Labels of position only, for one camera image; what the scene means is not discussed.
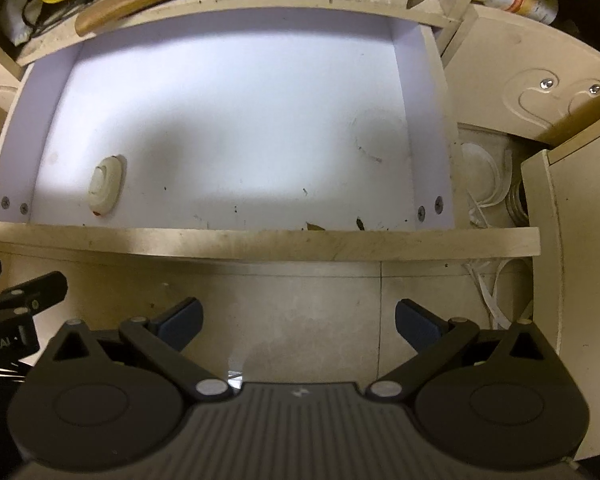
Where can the white drawer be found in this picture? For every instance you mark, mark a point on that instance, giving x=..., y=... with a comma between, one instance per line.
x=240, y=125

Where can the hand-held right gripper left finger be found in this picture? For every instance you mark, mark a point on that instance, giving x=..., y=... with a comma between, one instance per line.
x=182, y=329

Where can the beige oval switch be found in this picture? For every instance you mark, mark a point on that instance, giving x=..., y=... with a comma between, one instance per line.
x=106, y=186

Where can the cream carved drawer front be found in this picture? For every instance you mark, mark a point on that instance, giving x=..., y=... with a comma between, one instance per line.
x=520, y=70

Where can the cream cabinet door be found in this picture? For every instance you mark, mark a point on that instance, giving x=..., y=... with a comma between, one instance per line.
x=580, y=285

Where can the white crumpled bag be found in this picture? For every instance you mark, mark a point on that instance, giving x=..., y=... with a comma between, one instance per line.
x=17, y=15

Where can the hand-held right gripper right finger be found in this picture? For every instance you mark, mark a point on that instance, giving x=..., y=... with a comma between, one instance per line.
x=419, y=329

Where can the dry leaf fragment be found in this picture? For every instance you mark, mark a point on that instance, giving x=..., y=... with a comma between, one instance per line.
x=314, y=226

